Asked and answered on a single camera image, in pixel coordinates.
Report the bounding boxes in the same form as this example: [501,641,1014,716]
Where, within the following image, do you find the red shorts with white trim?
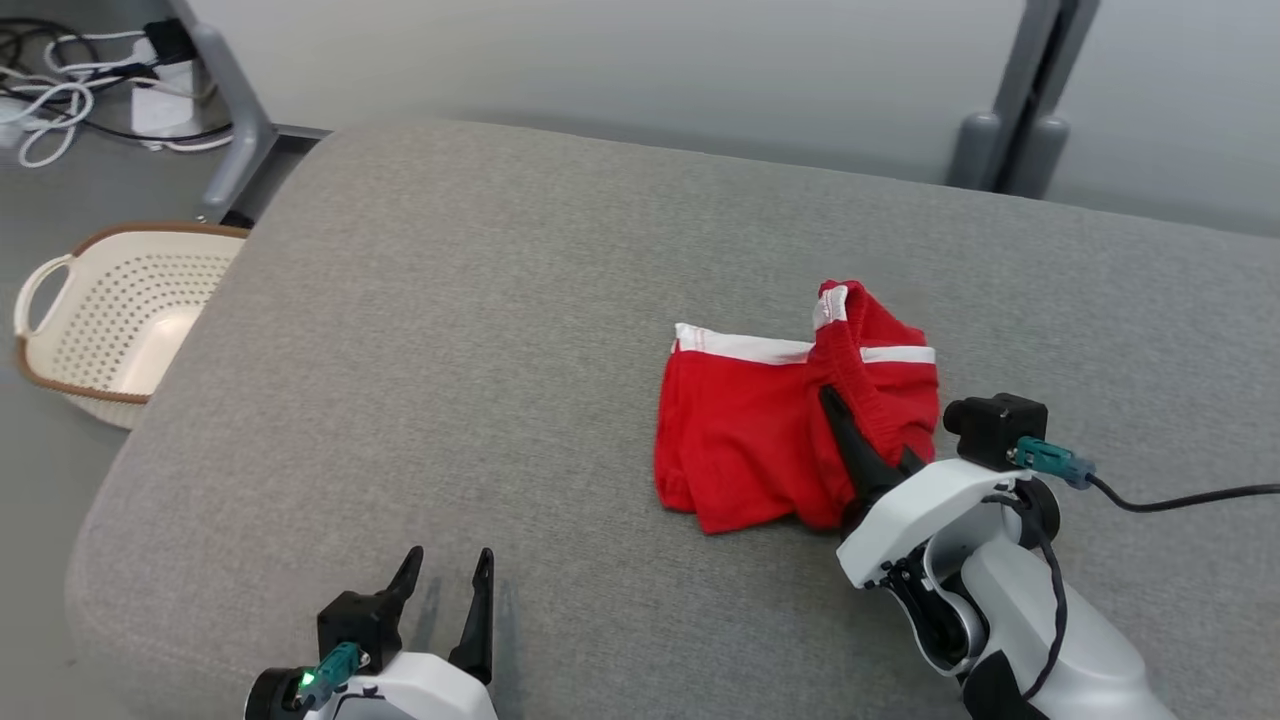
[653,280,941,536]

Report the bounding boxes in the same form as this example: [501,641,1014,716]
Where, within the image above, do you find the cream perforated laundry basket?
[13,222,251,431]

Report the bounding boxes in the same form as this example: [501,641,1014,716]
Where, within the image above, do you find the white cables and power strip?
[0,15,236,151]

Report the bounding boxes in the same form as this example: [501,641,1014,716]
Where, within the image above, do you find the left teal-plug black cable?
[295,642,363,713]

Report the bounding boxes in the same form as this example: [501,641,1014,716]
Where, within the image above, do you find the white coiled cable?
[0,80,98,169]

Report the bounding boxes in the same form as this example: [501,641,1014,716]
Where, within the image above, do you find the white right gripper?
[818,385,1061,591]

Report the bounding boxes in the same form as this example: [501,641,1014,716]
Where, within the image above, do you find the grey metal table leg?
[165,0,331,226]

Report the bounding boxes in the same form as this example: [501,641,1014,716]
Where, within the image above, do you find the teal-plug black cable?
[295,642,363,713]
[1008,438,1280,513]

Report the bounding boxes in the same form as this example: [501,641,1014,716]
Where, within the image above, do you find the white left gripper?
[330,545,499,720]

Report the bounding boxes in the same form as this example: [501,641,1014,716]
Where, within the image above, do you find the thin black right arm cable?
[980,490,1069,701]

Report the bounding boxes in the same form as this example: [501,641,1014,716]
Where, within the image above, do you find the black plug adapter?
[145,18,198,67]

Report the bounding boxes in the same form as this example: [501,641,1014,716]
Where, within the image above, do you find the grey partition post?
[945,0,1101,201]

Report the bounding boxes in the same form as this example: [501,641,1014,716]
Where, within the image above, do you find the right teal-plug black cable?
[1008,438,1280,513]

